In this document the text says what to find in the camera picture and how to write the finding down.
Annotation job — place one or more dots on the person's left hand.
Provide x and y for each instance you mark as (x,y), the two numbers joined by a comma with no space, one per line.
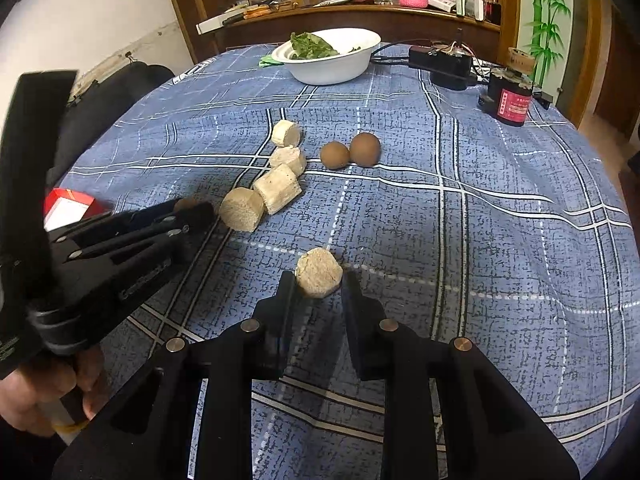
(35,395)

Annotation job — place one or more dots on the red tray box white inside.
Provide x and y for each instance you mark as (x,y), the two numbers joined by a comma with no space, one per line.
(65,205)

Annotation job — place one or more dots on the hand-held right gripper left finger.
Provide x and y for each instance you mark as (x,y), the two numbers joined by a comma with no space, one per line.
(280,320)

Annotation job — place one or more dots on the long white box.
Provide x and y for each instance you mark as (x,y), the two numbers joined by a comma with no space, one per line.
(220,23)

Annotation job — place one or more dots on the peeled sugarcane piece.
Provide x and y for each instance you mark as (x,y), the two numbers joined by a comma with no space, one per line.
(286,133)
(319,272)
(242,208)
(288,160)
(277,189)

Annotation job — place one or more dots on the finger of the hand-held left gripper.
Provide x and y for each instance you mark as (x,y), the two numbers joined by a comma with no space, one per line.
(125,225)
(200,222)

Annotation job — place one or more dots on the black leather sofa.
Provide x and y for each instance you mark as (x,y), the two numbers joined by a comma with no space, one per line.
(115,95)

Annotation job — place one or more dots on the brown longan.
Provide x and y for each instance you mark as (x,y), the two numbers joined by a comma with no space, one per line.
(365,149)
(187,204)
(333,154)

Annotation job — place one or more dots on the green leafy vegetables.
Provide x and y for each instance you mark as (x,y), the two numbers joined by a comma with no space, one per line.
(312,45)

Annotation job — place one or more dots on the wooden mirror cabinet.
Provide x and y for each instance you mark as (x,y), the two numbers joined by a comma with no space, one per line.
(350,17)

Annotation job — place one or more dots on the white bowl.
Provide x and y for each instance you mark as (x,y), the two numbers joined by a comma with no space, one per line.
(330,67)

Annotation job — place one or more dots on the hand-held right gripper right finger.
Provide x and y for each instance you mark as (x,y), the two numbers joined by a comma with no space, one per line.
(357,330)

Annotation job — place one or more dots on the black power adapter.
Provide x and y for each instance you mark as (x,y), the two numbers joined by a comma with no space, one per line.
(440,65)

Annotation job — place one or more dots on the dark jar with red label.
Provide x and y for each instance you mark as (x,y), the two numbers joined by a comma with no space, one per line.
(512,102)

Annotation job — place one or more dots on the bamboo wall painting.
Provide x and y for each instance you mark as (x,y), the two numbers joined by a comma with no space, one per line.
(547,10)

